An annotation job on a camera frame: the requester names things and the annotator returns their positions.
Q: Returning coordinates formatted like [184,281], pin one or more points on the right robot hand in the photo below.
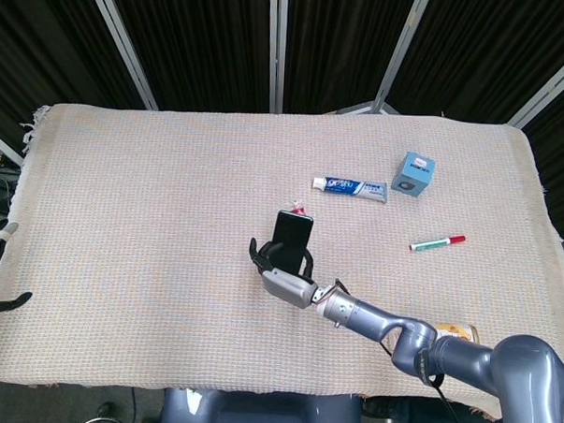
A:
[284,277]

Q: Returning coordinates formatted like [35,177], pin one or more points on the black smartphone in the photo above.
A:
[291,242]

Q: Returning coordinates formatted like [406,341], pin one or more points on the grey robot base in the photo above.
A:
[264,414]

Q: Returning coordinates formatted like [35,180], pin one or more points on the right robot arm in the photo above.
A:
[444,350]

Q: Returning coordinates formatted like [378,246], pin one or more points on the red capped marker pen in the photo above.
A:
[437,243]

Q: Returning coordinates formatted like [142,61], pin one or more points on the small red candy packet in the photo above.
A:
[300,207]

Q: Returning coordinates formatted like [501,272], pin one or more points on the blue white toothpaste tube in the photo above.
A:
[351,187]

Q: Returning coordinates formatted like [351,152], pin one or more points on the beige woven tablecloth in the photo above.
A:
[168,239]

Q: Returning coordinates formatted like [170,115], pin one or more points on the light blue small box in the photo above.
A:
[414,174]

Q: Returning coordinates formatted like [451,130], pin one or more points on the black stool base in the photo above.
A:
[102,416]

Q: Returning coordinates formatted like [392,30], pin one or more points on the orange tea drink bottle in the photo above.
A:
[459,331]

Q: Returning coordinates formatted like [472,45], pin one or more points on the black folding screen partition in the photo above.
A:
[289,48]

